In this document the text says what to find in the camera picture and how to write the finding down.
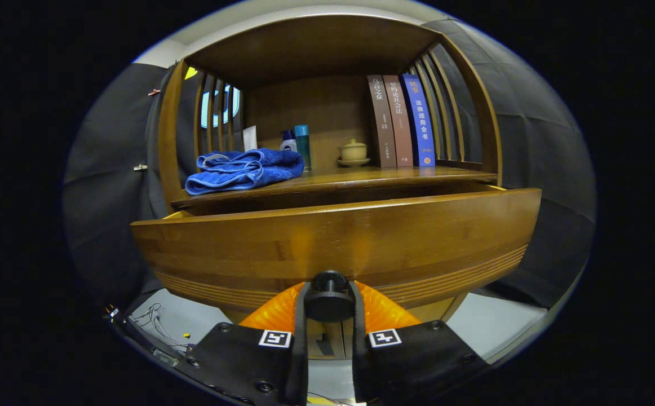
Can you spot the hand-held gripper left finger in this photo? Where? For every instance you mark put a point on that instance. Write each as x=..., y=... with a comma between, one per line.
x=301, y=349

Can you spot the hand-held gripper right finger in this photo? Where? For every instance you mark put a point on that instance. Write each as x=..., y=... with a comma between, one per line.
x=359, y=361

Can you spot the wooden drawer with black knob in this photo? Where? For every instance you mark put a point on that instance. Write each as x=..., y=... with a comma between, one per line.
x=333, y=237

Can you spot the wooden countertop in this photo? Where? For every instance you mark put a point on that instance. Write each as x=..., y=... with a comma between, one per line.
x=361, y=177

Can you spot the wooden cabinet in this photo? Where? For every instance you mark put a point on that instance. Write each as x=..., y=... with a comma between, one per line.
x=316, y=51

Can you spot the folded blue towel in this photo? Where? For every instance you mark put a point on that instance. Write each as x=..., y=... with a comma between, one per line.
x=237, y=175

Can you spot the beige saucer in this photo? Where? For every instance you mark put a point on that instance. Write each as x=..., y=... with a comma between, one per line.
x=354, y=163

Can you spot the teal bottle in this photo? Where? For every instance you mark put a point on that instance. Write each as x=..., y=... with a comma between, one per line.
x=302, y=146

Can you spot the white and blue lotion bottle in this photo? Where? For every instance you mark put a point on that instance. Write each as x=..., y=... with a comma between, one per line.
x=288, y=145

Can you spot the beige lidded teacup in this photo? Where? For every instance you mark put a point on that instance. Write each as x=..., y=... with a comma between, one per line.
x=353, y=150

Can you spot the white tube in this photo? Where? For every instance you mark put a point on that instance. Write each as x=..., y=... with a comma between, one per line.
x=249, y=138

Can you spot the dark brown book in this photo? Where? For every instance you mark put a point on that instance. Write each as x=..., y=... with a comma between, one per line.
x=383, y=124

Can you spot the reddish brown book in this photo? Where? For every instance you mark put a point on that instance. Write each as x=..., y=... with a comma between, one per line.
x=399, y=124

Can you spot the blue book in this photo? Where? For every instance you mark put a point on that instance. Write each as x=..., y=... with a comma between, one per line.
x=420, y=124

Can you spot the black backdrop cloth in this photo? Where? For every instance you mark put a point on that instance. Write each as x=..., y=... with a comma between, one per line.
x=541, y=141

